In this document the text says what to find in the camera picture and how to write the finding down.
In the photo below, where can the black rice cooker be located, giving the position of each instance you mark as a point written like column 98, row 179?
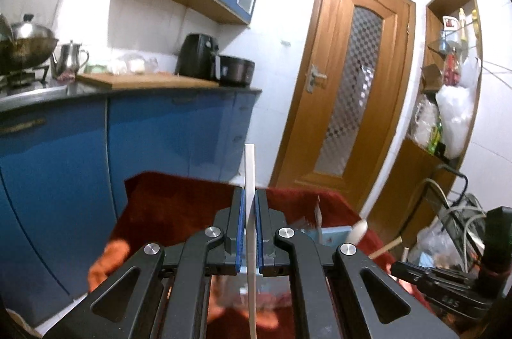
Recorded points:
column 238, row 69

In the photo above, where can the gas stove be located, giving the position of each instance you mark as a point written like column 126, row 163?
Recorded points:
column 20, row 79

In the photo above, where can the wooden cutting board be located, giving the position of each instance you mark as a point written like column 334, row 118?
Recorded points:
column 152, row 79

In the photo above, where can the dark kitchen countertop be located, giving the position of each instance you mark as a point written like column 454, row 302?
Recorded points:
column 120, row 93

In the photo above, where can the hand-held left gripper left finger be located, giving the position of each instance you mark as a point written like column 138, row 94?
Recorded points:
column 239, row 235

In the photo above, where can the white plastic spoon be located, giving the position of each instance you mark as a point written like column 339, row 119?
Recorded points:
column 359, row 231

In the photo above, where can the red floral blanket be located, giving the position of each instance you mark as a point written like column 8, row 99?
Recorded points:
column 172, row 203

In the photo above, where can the white plastic bag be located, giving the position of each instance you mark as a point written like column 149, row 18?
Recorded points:
column 456, row 115

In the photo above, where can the clear plastic bag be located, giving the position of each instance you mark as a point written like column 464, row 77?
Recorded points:
column 436, row 243

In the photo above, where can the clear glass jars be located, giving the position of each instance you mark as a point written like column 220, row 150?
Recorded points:
column 132, row 65

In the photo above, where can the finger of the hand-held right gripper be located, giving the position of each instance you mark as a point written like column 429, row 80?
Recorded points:
column 424, row 271

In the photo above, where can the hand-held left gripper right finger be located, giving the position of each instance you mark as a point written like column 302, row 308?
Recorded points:
column 260, row 235

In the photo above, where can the wooden door with glass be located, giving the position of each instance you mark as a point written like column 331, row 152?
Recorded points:
column 312, row 131

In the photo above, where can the steel kettle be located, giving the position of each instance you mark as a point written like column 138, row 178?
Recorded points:
column 70, row 57

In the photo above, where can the steel wok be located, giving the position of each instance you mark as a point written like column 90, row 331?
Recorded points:
column 28, row 43

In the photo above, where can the light blue utensil box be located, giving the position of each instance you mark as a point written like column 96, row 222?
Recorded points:
column 336, row 235

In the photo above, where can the blue kitchen base cabinets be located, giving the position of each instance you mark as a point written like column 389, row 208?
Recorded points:
column 168, row 139

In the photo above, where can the wooden wall shelf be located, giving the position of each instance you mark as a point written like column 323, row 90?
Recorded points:
column 420, row 179

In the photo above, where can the black air fryer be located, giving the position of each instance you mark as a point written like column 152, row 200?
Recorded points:
column 196, row 55

